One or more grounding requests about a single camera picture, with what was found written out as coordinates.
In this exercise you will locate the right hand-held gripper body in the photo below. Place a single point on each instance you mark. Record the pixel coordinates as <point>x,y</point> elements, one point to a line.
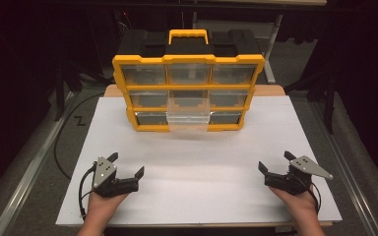
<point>295,178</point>

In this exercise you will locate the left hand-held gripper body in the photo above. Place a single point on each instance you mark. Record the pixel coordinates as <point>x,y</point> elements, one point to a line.
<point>110,183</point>

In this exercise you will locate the pulled-out clear plastic drawer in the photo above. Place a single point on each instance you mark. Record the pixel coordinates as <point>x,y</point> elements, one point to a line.
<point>188,109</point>

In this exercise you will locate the yellow black drawer organizer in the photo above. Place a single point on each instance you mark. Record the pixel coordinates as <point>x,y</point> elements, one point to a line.
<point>190,46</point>

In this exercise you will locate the person's left hand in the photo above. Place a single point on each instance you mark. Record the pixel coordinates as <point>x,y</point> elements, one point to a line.
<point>102,206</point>

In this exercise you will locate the person's right hand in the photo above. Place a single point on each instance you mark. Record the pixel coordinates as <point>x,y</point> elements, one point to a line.
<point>297,205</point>

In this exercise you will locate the white board sheet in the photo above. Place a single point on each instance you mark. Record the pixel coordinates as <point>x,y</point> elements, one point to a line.
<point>193,170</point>

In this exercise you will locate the black stand legs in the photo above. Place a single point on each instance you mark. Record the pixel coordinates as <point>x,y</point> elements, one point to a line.
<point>330,98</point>
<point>60,88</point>

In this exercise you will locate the set of closed clear drawers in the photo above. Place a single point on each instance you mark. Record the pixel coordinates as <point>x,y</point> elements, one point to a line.
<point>144,74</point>

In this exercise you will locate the grey metal bar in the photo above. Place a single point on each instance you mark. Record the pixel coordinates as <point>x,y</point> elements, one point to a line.
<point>270,52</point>

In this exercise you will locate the aluminium floor rail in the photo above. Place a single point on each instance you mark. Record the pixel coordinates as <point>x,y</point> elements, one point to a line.
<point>29,170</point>
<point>351,177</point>

